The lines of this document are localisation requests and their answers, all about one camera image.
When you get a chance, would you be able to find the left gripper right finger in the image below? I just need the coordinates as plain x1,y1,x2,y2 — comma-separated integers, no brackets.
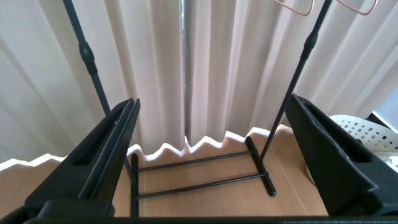
285,94,398,217

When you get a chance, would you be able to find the white laundry basket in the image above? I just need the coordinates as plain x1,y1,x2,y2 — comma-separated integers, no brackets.
305,114,398,187

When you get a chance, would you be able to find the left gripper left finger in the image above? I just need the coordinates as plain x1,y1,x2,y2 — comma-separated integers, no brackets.
24,98,141,218

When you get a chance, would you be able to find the pink clothes hanger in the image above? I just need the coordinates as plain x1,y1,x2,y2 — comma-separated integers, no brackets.
335,0,379,16
272,0,315,17

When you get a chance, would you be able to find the black clothes rack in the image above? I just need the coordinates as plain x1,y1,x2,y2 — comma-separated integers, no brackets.
62,0,333,218

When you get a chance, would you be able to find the beige curtain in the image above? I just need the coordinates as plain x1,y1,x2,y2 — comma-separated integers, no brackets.
0,0,398,164

